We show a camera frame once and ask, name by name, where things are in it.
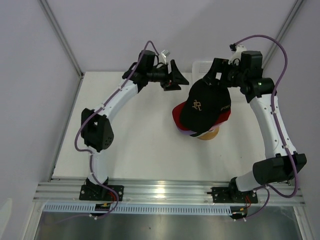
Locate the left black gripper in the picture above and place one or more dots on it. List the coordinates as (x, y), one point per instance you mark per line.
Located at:
(177, 78)

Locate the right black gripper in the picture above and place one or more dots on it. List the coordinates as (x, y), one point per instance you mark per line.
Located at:
(219, 65)

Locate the red baseball cap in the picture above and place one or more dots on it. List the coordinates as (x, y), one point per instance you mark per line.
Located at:
(198, 117)

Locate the black gold-logo cap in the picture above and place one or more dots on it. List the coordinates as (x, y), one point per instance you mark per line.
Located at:
(205, 94)

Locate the purple LA baseball cap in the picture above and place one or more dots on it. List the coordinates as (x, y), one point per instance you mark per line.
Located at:
(186, 132)

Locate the pink baseball cap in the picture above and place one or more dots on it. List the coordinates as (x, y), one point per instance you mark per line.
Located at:
(214, 128)

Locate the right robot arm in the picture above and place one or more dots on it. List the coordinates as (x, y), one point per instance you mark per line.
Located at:
(282, 161)

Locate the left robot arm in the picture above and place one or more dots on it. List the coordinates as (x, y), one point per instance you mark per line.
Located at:
(96, 129)

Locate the white plastic basket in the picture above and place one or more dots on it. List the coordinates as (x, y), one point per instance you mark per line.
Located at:
(200, 68)

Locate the wooden hat stand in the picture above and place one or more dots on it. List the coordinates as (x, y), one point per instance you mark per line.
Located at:
(208, 135)

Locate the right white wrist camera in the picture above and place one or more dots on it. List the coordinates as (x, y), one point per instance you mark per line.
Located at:
(236, 50)

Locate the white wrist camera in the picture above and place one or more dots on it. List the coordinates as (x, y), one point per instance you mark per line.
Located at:
(236, 50)
(164, 56)

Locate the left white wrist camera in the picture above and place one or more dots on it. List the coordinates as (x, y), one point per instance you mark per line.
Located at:
(164, 56)

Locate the right aluminium corner post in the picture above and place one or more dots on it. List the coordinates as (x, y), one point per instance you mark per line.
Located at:
(283, 30)

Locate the aluminium corner post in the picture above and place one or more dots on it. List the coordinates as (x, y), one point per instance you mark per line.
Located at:
(53, 22)
(283, 30)

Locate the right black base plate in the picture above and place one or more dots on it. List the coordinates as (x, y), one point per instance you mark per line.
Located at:
(231, 196)

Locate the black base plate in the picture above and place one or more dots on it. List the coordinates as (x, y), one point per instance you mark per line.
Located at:
(98, 193)
(231, 196)

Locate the white slotted cable duct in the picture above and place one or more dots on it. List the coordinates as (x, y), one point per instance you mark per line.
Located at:
(94, 208)

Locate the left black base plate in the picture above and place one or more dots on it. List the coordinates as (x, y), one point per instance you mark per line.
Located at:
(98, 193)

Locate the left aluminium corner post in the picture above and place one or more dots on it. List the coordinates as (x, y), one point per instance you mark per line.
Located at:
(53, 22)

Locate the aluminium mounting rail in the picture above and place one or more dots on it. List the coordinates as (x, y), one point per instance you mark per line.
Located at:
(136, 191)

